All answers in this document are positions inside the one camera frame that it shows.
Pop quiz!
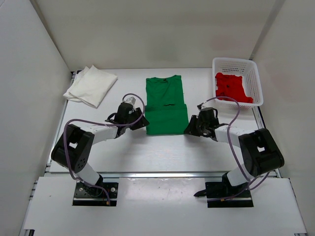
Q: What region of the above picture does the green t shirt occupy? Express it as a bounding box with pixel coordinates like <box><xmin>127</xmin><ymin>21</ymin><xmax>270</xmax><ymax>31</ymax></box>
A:
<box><xmin>145</xmin><ymin>75</ymin><xmax>189</xmax><ymax>136</ymax></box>

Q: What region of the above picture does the red t shirt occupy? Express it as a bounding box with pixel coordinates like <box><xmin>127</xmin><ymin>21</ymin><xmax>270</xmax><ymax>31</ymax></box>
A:
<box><xmin>215</xmin><ymin>72</ymin><xmax>253</xmax><ymax>103</ymax></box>

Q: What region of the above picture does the white t shirt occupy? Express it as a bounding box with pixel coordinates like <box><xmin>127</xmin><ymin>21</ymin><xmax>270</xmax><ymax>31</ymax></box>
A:
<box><xmin>63</xmin><ymin>66</ymin><xmax>118</xmax><ymax>108</ymax></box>

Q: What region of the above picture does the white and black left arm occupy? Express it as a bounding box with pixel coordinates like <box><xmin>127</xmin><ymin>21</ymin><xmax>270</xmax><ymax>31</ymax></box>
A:
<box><xmin>51</xmin><ymin>93</ymin><xmax>149</xmax><ymax>197</ymax></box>

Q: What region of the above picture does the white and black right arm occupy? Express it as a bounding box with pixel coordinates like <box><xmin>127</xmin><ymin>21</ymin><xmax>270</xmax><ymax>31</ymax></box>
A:
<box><xmin>184</xmin><ymin>107</ymin><xmax>284</xmax><ymax>197</ymax></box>

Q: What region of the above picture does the white plastic basket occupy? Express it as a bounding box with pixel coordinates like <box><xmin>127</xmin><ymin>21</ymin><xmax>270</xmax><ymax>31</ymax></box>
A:
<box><xmin>212</xmin><ymin>58</ymin><xmax>264</xmax><ymax>109</ymax></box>

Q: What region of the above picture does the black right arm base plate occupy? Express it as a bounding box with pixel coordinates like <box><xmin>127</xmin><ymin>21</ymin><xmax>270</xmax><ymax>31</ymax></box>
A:
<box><xmin>194</xmin><ymin>182</ymin><xmax>253</xmax><ymax>208</ymax></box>

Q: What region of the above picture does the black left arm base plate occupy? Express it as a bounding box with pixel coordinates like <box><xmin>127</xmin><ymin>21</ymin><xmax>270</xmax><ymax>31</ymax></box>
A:
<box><xmin>72</xmin><ymin>182</ymin><xmax>119</xmax><ymax>207</ymax></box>

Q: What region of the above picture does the aluminium table edge rail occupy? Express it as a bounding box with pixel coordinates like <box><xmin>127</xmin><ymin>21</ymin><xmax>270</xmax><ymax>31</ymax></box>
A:
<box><xmin>44</xmin><ymin>171</ymin><xmax>229</xmax><ymax>180</ymax></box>

